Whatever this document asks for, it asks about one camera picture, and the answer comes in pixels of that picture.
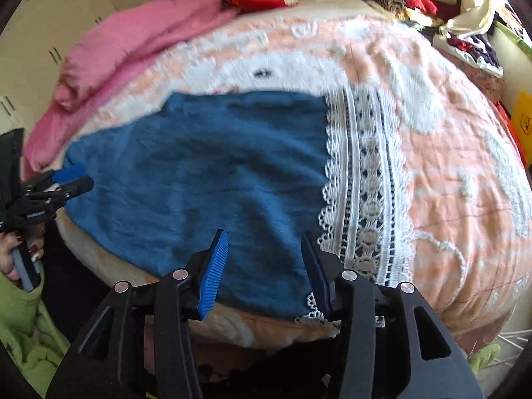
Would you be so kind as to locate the pink blanket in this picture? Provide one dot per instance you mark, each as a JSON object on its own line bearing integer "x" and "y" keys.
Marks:
{"x": 137, "y": 37}

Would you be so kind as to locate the blue pants with lace hem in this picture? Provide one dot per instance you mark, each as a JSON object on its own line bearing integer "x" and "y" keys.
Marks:
{"x": 199, "y": 183}

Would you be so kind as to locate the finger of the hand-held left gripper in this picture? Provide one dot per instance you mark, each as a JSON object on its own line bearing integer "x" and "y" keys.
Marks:
{"x": 79, "y": 186}
{"x": 70, "y": 173}

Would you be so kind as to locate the cream curtain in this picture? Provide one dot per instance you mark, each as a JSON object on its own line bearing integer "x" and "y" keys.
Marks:
{"x": 474, "y": 4}

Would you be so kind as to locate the green fuzzy robe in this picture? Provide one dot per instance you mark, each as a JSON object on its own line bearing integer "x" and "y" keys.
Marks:
{"x": 484, "y": 357}

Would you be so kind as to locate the heap of mixed clothes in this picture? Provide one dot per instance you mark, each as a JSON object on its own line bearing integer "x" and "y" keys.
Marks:
{"x": 474, "y": 50}

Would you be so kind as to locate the beige wardrobe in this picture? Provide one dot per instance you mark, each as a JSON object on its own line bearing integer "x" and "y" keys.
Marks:
{"x": 50, "y": 12}

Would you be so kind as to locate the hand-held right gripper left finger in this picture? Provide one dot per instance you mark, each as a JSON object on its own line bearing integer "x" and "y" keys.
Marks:
{"x": 214, "y": 274}

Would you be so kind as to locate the peach and white quilt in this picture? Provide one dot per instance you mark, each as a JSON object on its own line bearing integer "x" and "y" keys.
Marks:
{"x": 449, "y": 183}

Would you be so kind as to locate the person's left forearm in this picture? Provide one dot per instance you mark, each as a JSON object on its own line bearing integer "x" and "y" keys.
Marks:
{"x": 25, "y": 332}

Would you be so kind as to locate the yellow box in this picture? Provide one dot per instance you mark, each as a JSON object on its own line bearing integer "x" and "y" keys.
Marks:
{"x": 523, "y": 124}

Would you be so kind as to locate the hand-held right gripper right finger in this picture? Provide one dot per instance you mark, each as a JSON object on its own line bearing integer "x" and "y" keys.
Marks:
{"x": 318, "y": 278}

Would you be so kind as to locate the person's left hand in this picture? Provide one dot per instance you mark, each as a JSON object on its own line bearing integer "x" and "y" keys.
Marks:
{"x": 7, "y": 257}

